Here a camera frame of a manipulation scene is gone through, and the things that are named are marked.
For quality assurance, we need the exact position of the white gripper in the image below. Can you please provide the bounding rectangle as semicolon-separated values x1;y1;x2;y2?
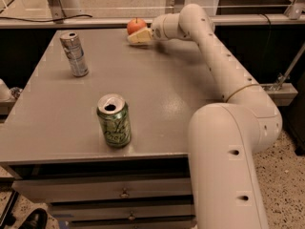
127;15;166;44

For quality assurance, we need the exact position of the red apple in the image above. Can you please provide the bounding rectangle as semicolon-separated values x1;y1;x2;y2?
127;18;147;35

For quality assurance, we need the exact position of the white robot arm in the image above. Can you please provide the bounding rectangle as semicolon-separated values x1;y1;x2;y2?
128;4;282;229

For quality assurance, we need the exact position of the silver redbull can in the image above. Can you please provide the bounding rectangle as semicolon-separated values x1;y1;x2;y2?
60;31;89;77

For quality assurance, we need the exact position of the green soda can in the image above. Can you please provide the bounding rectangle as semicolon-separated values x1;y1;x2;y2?
96;94;132;148

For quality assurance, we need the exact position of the grey drawer cabinet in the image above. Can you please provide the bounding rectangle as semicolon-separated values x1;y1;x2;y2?
0;30;221;229

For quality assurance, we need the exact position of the white object at left edge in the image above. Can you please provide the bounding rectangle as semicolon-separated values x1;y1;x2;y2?
0;78;11;101

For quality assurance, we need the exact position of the metal railing frame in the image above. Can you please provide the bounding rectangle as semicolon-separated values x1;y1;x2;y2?
0;0;305;29

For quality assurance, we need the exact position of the black cable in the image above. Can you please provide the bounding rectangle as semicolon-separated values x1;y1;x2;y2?
0;14;93;24

